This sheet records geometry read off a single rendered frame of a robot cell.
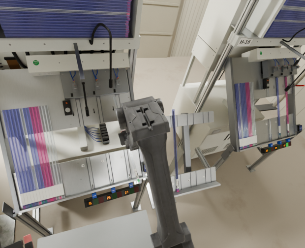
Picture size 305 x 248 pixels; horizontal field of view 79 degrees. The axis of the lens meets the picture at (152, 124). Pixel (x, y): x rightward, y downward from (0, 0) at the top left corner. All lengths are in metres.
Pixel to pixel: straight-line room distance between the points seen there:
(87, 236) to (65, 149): 0.59
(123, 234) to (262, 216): 1.55
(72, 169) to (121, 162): 0.27
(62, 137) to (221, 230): 1.63
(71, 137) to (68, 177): 0.43
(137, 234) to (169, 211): 0.78
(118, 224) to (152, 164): 0.89
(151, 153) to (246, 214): 1.96
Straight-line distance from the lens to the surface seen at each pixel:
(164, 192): 0.43
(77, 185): 1.17
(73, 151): 1.44
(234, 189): 2.32
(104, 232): 1.24
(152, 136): 0.36
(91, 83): 1.06
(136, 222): 1.26
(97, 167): 1.15
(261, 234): 2.30
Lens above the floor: 1.82
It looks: 48 degrees down
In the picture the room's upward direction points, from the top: 15 degrees clockwise
